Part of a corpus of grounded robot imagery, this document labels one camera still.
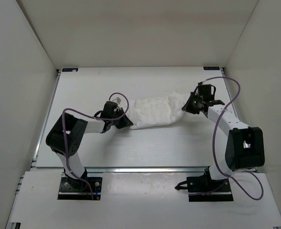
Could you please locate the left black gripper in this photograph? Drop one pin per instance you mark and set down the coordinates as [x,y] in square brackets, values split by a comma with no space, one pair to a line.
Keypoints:
[125,122]

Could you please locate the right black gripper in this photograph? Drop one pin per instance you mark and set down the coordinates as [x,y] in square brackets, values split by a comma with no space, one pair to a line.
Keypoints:
[187,107]

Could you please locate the white pleated skirt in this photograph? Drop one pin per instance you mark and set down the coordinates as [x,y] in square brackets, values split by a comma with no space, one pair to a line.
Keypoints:
[156,111]

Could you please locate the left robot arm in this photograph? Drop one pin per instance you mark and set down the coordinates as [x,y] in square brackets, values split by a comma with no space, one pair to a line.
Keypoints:
[67,133]

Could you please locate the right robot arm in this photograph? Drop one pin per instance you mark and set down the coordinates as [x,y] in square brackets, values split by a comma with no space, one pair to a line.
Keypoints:
[245,144]

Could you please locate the right blue table label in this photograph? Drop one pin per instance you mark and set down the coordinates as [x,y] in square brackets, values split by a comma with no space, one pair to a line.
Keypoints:
[211,68]

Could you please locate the blue table label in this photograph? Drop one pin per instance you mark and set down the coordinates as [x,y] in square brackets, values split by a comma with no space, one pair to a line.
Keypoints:
[211,68]
[69,69]

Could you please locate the left blue table label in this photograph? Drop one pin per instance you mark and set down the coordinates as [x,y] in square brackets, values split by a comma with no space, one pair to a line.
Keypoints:
[69,69]

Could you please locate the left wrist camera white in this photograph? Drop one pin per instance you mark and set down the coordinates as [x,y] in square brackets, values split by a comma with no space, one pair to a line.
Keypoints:
[117,100]

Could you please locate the aluminium table front rail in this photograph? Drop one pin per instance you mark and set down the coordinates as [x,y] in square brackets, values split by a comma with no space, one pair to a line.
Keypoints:
[145,169]

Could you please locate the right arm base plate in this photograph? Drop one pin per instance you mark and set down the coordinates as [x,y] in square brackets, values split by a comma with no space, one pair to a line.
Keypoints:
[204,189]

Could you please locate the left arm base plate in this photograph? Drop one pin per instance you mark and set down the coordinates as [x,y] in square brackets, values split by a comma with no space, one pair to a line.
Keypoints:
[75,189]

